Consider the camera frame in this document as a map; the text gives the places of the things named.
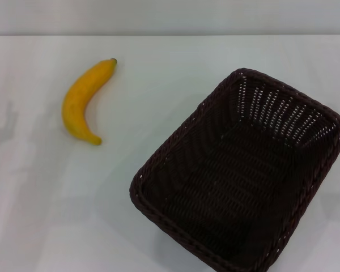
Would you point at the dark brown woven basket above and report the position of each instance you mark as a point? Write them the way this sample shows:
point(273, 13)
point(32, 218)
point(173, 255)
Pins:
point(229, 170)

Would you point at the yellow banana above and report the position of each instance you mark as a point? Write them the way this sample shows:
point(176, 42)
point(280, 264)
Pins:
point(73, 107)

